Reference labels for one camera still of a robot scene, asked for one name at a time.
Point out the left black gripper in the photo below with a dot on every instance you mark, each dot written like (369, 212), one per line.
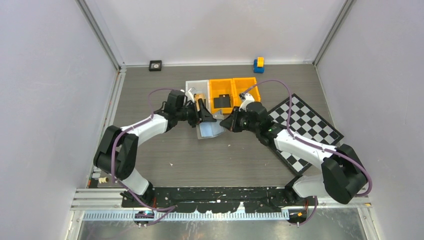
(205, 116)

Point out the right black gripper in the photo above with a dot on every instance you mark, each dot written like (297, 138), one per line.
(228, 122)

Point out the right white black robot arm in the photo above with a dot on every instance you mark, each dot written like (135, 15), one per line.
(342, 175)

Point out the wooden cards in white bin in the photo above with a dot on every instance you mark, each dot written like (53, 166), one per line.
(201, 101)

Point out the white plastic bin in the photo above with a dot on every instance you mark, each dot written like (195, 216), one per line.
(201, 86)

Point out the right orange plastic bin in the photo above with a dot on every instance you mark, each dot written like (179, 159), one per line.
(241, 84)

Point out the orange plastic bin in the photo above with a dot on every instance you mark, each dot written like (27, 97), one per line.
(241, 84)
(220, 87)

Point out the middle orange plastic bin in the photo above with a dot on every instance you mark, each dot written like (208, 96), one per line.
(220, 87)

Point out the blue yellow toy block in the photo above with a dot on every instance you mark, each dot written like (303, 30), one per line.
(259, 65)

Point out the small black square device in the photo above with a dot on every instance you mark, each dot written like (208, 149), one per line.
(155, 65)

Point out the black white checkerboard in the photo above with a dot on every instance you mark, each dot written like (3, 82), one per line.
(304, 121)

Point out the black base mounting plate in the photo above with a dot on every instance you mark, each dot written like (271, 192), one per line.
(218, 200)

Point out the small cream spool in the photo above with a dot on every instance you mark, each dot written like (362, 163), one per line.
(102, 180)

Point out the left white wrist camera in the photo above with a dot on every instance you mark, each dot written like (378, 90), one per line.
(189, 95)

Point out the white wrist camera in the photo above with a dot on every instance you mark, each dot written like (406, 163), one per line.
(189, 95)
(246, 98)

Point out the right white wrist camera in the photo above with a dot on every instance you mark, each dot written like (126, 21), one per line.
(246, 98)

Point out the slotted metal rail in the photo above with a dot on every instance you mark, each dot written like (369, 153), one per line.
(150, 216)

